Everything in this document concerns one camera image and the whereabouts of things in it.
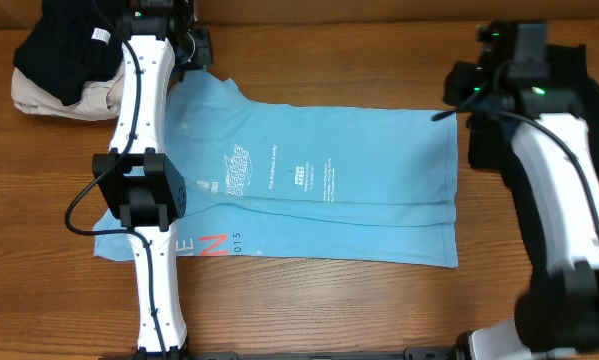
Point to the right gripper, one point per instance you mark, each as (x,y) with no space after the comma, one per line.
(459,81)

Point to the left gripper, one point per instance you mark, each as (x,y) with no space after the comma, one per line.
(200,48)

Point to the black garment on right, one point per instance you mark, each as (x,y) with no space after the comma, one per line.
(541,149)

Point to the light blue t-shirt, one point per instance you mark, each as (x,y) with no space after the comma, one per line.
(277,180)

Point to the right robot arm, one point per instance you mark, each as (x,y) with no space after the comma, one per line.
(551,320)

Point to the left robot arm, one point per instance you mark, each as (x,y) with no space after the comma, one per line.
(141,186)

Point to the folded black garment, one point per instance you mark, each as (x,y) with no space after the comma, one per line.
(71,45)

